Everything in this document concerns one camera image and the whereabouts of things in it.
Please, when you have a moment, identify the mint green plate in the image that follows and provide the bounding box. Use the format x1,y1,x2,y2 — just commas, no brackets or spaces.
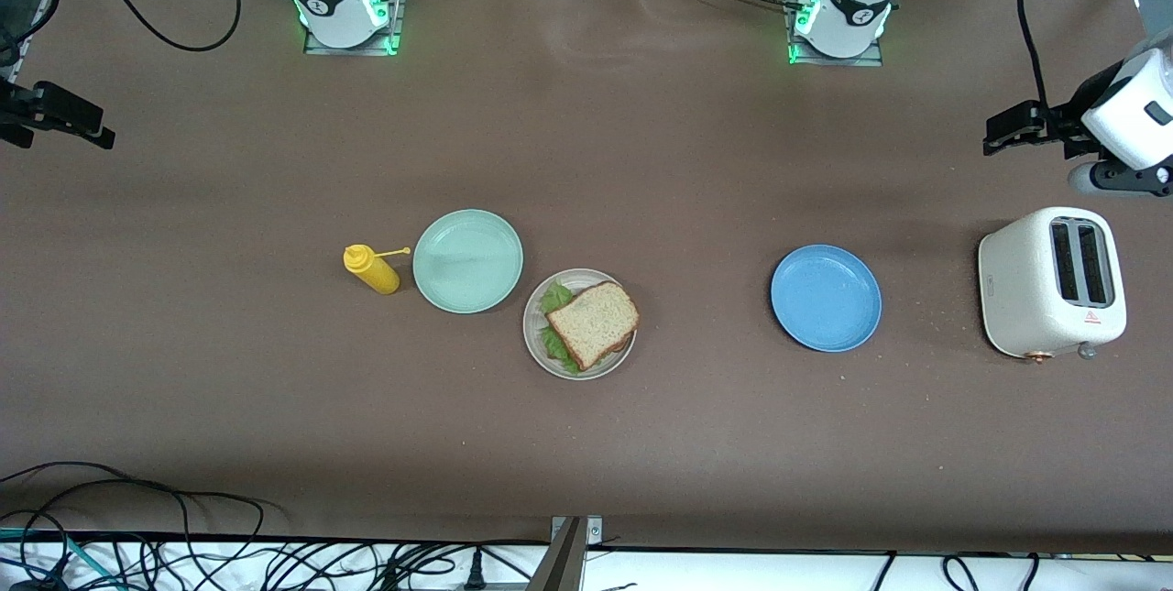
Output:
412,209,525,314

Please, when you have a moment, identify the blue plate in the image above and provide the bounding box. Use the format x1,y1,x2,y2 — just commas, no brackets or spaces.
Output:
770,245,883,354

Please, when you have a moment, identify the aluminium frame rail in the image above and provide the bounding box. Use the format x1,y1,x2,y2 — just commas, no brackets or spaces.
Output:
5,0,94,83

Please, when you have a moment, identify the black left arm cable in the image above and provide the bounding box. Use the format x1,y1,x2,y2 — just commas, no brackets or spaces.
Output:
1016,0,1057,115

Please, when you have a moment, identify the black cable looped on table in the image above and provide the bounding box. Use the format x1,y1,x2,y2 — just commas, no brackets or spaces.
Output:
0,460,287,542

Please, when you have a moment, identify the yellow mustard squeeze bottle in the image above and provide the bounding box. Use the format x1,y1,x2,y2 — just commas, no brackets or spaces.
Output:
343,244,412,296

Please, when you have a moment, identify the white toaster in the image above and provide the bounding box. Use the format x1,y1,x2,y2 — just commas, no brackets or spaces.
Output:
978,206,1130,363

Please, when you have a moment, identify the aluminium profile bracket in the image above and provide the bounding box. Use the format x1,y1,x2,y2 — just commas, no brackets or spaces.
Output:
527,515,606,591

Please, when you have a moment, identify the teal cable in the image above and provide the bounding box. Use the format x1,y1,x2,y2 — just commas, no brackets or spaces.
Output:
0,525,126,591

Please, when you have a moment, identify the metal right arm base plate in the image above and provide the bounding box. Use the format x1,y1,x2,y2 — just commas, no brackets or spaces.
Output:
303,0,410,57

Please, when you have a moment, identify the brown bread slice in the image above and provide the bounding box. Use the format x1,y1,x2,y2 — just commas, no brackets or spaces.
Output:
546,280,641,373

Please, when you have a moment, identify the green lettuce leaf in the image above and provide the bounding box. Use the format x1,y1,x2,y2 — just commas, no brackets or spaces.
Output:
538,282,582,378

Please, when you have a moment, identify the beige plate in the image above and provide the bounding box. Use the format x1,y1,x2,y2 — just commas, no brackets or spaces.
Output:
522,268,638,381

